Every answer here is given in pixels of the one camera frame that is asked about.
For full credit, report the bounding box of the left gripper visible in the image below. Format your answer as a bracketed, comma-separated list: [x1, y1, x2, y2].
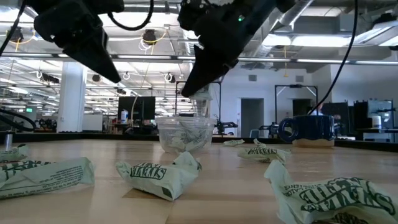
[34, 2, 122, 83]

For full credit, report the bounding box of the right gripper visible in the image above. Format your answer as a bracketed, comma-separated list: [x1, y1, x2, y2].
[181, 14, 249, 98]

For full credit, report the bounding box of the white column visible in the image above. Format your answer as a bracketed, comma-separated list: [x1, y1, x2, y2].
[57, 61, 88, 134]

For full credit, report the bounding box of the grey door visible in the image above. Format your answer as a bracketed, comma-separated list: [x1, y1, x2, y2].
[241, 98, 265, 138]

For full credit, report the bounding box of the black monitor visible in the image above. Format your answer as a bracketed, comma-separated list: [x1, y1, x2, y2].
[117, 96, 156, 127]

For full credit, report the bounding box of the clear plastic bowl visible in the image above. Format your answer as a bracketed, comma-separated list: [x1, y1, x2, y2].
[155, 115, 216, 154]

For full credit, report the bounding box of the dark blue ceramic mug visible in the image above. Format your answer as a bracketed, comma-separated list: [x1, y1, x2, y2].
[277, 114, 336, 149]

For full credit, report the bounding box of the grey cabinet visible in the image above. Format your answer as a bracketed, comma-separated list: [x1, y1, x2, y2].
[354, 98, 396, 129]

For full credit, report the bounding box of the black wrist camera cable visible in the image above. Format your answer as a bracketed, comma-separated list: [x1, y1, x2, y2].
[107, 0, 155, 32]

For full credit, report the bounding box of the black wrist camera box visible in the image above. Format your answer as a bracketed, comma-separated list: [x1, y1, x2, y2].
[93, 0, 126, 16]

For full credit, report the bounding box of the hanging cable reel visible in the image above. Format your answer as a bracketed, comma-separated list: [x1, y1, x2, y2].
[6, 26, 25, 43]
[142, 29, 158, 46]

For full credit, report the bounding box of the black aluminium table frame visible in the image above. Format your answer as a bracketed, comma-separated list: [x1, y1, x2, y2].
[0, 132, 398, 153]

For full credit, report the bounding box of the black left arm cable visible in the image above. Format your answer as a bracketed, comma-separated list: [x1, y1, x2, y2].
[0, 0, 28, 57]

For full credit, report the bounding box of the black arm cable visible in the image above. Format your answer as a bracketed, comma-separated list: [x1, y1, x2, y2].
[0, 0, 28, 57]
[307, 0, 359, 116]

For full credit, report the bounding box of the thick black cable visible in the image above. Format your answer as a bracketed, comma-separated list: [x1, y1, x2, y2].
[0, 108, 35, 132]

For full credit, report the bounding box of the silver post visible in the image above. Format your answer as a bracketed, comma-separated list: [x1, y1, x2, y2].
[4, 132, 14, 151]

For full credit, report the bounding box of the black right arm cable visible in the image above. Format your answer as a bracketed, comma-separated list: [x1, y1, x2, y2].
[307, 0, 359, 116]

